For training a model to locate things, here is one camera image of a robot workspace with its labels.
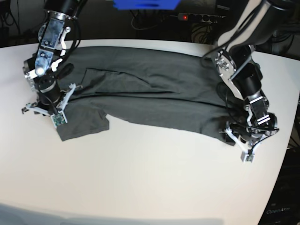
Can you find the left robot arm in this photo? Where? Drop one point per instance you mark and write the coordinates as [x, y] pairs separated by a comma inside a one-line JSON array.
[[250, 23]]

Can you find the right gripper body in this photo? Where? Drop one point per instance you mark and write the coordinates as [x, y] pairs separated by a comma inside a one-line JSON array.
[[51, 98]]

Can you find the blue plastic bin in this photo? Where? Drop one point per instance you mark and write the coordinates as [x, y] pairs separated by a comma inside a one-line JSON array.
[[146, 4]]

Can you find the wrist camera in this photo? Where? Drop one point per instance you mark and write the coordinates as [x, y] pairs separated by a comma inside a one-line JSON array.
[[59, 119], [246, 157]]

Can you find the dark grey T-shirt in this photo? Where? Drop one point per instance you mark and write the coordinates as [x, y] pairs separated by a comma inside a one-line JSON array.
[[141, 86]]

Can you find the black power strip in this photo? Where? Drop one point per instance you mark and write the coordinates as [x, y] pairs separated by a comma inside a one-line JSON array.
[[200, 18]]

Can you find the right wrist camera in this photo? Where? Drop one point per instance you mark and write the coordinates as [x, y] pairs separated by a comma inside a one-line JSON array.
[[59, 119]]

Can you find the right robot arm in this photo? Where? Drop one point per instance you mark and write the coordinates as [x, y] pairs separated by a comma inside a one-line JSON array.
[[40, 69]]

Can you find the black OpenArm base box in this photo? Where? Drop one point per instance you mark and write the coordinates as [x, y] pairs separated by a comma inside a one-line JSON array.
[[283, 207]]

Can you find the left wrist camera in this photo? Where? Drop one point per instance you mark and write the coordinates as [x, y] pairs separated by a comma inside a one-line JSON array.
[[246, 157]]

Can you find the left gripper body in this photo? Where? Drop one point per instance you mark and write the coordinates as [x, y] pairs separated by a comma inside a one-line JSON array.
[[249, 137]]

